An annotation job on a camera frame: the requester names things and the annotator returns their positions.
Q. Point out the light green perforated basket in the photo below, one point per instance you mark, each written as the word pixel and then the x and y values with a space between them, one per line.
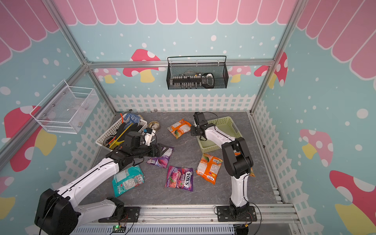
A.
pixel 226 125

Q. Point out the electronics in mesh basket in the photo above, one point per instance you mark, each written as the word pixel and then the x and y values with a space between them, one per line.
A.
pixel 196 81

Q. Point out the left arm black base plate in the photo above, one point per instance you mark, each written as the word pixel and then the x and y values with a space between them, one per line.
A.
pixel 123 215

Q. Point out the aluminium front rail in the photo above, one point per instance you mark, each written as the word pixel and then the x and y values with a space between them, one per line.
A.
pixel 205 214

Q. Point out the large purple Fox's candy bag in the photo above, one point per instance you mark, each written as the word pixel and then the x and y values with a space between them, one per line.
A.
pixel 179 178

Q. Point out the green lit circuit board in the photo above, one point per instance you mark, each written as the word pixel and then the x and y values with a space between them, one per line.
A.
pixel 118 229

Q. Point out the black wire mesh wall basket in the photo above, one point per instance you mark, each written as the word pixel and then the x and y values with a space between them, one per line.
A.
pixel 197 72

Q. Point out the small purple berries candy bag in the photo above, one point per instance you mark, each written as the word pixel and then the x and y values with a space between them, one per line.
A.
pixel 163 160

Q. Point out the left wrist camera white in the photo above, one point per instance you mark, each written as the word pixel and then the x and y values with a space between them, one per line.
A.
pixel 149 134

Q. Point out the white wire wall basket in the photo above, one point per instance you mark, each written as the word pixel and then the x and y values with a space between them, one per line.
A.
pixel 65 109

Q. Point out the clear packing tape roll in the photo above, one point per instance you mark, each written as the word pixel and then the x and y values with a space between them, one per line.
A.
pixel 154 125

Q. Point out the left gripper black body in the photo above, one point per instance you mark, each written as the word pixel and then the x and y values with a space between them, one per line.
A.
pixel 143 150

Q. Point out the black rubber work glove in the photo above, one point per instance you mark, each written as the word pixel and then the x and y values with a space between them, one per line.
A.
pixel 123 130

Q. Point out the white perforated plastic basket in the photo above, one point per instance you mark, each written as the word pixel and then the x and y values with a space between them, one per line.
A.
pixel 113 130

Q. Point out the orange Fox's candy bag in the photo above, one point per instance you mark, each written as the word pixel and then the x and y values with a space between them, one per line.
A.
pixel 209 167

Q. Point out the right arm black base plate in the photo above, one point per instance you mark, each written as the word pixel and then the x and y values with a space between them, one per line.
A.
pixel 232 214

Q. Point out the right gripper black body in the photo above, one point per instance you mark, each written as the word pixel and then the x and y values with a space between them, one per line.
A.
pixel 194 130

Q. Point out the teal candy bag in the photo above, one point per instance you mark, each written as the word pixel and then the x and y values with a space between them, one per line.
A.
pixel 127 180

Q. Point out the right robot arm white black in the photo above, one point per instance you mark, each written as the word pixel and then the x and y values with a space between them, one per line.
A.
pixel 237 161

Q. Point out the orange snack bag by wall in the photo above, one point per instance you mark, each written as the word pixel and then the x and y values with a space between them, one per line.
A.
pixel 252 173

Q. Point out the blue dotted knit glove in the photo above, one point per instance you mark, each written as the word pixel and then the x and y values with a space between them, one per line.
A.
pixel 131 118

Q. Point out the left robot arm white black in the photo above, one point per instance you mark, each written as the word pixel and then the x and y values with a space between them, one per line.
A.
pixel 59 212

